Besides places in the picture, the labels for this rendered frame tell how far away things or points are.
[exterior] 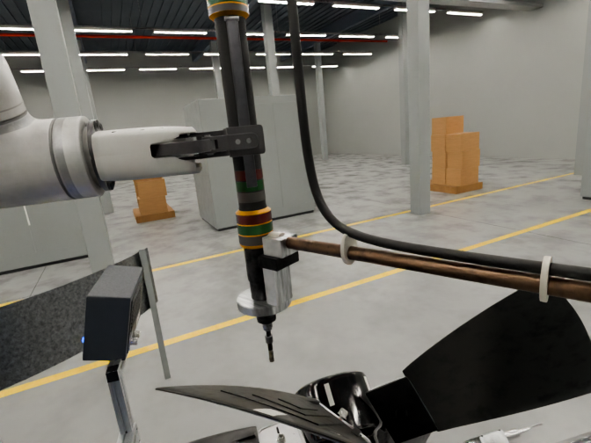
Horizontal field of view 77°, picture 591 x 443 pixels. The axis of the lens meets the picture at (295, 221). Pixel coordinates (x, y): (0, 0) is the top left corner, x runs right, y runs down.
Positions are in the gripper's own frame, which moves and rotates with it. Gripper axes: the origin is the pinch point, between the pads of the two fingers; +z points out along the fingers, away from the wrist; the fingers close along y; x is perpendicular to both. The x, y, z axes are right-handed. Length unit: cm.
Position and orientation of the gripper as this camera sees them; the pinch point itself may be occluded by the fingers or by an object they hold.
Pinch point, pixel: (244, 141)
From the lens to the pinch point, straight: 44.2
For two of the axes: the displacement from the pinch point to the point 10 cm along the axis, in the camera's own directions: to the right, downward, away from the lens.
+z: 9.6, -1.6, 2.2
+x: -1.0, -9.7, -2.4
